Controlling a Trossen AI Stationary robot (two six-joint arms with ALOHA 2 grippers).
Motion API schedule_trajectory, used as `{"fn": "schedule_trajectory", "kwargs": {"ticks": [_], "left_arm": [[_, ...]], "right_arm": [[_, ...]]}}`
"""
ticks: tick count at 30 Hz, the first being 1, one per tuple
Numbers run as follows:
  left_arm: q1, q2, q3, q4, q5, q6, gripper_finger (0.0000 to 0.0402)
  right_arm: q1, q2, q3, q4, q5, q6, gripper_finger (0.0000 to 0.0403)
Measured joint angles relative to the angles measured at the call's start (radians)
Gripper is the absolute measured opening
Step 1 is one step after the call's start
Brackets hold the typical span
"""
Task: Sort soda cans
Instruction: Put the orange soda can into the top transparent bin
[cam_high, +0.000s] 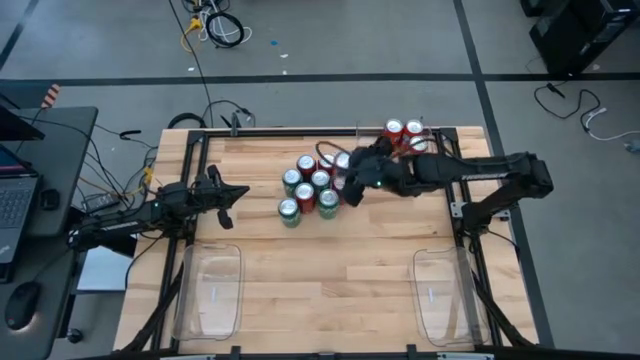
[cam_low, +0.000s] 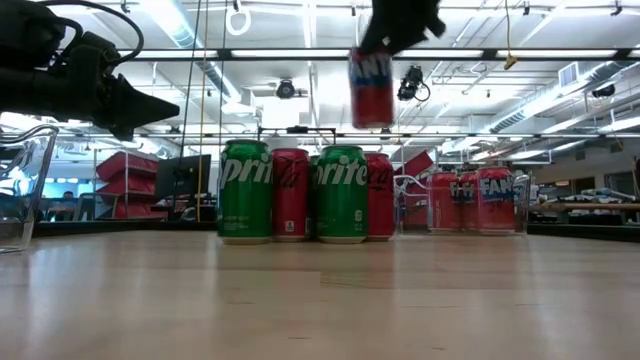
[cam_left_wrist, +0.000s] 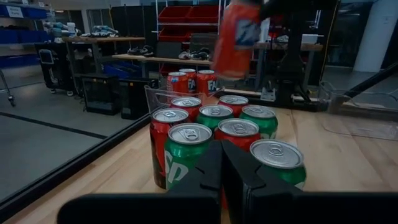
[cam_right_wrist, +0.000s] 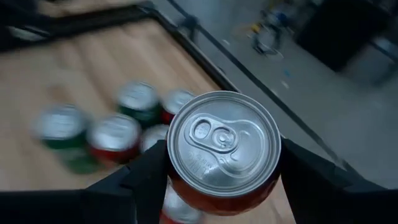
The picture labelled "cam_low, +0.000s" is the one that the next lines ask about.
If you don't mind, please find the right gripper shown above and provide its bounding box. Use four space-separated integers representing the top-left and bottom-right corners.
358 0 447 55

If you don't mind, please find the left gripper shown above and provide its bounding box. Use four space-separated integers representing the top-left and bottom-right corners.
62 44 180 141

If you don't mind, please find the red Fanta soda can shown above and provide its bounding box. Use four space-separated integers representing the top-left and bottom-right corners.
474 166 517 235
427 171 462 234
348 45 395 130
458 172 480 232

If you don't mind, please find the green Sprite soda can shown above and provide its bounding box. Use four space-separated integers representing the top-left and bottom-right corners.
313 144 370 245
217 139 275 246
308 154 321 240

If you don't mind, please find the clear plastic bin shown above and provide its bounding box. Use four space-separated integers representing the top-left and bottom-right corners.
393 172 532 236
0 123 60 254

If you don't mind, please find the red Coca-Cola soda can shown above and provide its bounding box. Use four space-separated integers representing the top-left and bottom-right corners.
363 152 396 243
271 147 312 244

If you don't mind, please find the red shelf unit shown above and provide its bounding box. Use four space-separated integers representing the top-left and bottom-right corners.
94 151 161 221

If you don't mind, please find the black background monitor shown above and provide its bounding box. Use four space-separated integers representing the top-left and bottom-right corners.
153 153 213 201

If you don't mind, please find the person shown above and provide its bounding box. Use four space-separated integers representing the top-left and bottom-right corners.
47 189 84 222

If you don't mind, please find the red slanted panel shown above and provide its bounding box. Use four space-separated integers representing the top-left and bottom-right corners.
394 149 435 177

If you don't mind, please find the white background container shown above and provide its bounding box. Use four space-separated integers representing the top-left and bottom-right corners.
263 135 312 151

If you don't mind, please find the black hanging camera device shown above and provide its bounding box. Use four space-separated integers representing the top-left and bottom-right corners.
397 64 432 104

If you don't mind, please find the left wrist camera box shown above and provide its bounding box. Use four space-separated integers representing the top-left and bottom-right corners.
73 30 122 76

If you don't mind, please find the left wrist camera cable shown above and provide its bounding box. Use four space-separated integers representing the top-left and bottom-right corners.
37 0 146 69

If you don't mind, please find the black overhead camera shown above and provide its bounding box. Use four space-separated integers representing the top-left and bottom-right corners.
274 78 309 100

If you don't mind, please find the black aluminium table frame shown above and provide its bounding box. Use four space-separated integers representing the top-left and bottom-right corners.
32 218 640 245

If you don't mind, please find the grey horizontal rail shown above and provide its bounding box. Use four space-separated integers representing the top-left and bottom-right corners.
0 130 640 141

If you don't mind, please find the white cable ring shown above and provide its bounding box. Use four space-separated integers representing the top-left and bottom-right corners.
224 0 253 37

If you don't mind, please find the yellow hook on cord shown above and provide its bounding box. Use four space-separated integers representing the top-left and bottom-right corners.
502 0 520 71

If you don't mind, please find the silver ceiling duct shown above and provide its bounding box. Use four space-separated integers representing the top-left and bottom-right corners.
487 59 640 136

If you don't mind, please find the white duct vent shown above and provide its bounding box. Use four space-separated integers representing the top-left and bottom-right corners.
558 62 580 89

